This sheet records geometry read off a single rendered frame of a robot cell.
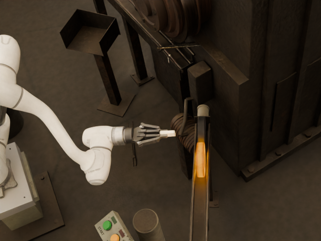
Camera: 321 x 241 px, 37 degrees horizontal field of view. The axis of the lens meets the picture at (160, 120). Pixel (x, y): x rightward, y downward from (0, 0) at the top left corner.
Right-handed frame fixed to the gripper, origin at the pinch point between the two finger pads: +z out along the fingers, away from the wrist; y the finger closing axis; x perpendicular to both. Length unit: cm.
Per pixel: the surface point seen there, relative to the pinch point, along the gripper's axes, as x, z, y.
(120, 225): -7.5, -19.7, 42.3
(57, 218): -63, -78, 15
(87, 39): -7, -55, -73
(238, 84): 13.7, 33.9, -15.6
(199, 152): 7.7, 16.7, 15.4
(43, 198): -62, -89, 2
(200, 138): 3.0, 16.1, 5.6
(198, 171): 2.4, 15.8, 22.0
